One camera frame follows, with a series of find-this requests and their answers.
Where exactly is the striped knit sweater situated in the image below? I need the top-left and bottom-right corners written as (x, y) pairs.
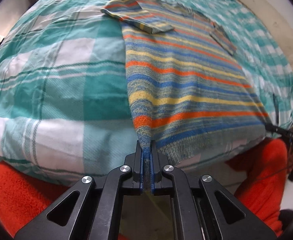
top-left (100, 0), bottom-right (270, 165)

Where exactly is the teal plaid bed cover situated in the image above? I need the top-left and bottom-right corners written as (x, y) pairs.
top-left (0, 0), bottom-right (293, 185)

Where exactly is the orange fuzzy rug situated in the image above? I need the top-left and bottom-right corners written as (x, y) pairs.
top-left (0, 139), bottom-right (288, 236)

